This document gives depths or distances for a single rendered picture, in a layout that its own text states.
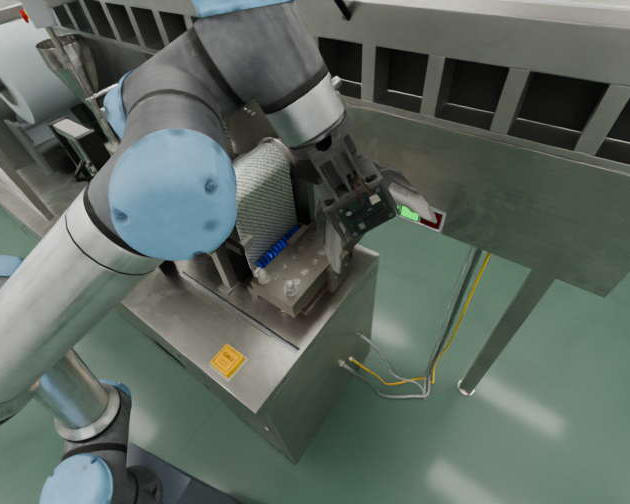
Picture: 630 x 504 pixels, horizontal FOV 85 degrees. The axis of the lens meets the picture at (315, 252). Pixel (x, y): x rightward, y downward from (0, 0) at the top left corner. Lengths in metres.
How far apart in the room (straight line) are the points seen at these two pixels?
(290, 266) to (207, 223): 0.85
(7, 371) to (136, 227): 0.21
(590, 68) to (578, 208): 0.27
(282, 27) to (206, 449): 1.87
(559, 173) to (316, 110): 0.59
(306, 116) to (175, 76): 0.11
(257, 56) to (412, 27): 0.52
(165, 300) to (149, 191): 1.08
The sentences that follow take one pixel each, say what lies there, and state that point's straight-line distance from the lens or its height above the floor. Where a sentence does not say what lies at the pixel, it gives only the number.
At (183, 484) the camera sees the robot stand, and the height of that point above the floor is 0.90.
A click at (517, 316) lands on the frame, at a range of 1.41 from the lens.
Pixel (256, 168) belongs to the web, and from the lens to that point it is 0.99.
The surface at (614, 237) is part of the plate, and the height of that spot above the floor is 1.31.
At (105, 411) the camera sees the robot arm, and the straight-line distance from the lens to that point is 0.87.
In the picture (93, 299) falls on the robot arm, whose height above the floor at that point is 1.64.
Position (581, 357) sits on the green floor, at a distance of 2.39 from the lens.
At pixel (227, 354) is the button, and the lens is 1.07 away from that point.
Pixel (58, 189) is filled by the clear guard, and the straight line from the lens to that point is 1.87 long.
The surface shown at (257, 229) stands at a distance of 1.04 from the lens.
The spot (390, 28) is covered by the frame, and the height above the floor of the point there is 1.61.
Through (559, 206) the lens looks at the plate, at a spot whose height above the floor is 1.34.
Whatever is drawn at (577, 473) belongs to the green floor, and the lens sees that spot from 2.12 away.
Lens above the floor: 1.84
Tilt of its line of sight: 48 degrees down
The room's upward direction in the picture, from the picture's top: 6 degrees counter-clockwise
